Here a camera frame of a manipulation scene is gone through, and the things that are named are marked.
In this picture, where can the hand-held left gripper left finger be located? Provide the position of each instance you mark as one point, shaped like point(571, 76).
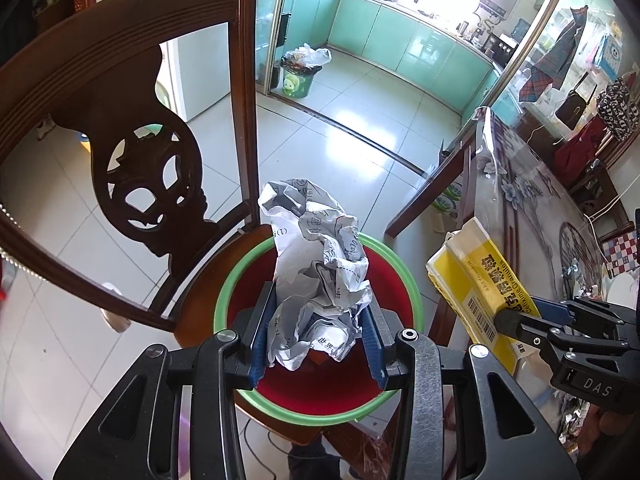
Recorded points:
point(262, 342)

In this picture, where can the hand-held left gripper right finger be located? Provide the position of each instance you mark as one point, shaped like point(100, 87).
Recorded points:
point(373, 347)

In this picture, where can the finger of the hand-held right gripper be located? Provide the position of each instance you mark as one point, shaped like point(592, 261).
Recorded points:
point(520, 327)
point(552, 310)

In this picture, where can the yellow cardboard box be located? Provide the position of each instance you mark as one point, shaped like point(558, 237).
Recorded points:
point(475, 280)

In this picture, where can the red basin with green rim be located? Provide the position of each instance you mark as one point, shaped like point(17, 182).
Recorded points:
point(310, 392)

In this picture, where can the white printed paper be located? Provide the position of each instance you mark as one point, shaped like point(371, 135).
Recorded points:
point(320, 260)

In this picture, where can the green kitchen trash bin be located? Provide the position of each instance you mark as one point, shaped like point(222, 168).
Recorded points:
point(297, 82)

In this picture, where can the person's right hand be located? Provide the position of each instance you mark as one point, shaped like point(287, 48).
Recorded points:
point(622, 425)

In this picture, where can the silver foil wrapper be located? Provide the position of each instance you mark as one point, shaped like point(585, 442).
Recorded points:
point(577, 425)

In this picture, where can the white round plate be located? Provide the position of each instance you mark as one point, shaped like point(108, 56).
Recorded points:
point(625, 290)

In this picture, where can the red white checkered cushion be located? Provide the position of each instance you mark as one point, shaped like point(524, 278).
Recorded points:
point(617, 255)

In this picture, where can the dining table with floral cover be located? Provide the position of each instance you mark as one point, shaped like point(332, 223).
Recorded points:
point(530, 200)

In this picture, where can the dark wooden chair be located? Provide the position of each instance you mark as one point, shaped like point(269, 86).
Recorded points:
point(597, 195)

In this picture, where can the dark cloth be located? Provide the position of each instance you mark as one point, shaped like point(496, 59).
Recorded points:
point(317, 460)

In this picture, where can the white and green carton box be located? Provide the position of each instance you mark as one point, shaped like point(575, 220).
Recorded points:
point(445, 205)

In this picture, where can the hanging red garment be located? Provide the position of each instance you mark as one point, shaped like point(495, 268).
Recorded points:
point(580, 152)

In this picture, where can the black and white patterned bag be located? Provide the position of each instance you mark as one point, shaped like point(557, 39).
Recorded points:
point(617, 105)

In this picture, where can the hanging plaid shirt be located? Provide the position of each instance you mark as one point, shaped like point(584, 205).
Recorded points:
point(555, 60)

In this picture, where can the white refrigerator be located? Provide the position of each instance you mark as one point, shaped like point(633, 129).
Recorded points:
point(200, 75)

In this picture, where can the carved brown wooden chair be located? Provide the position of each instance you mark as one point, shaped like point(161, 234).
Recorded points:
point(135, 85)

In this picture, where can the frosted glass sliding door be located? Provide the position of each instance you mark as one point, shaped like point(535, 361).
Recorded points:
point(272, 25)
point(545, 5)

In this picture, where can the teal kitchen cabinets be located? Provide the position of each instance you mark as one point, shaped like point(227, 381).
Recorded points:
point(400, 30)

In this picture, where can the blue and white wall calendar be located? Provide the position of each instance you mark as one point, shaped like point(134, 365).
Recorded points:
point(610, 57)

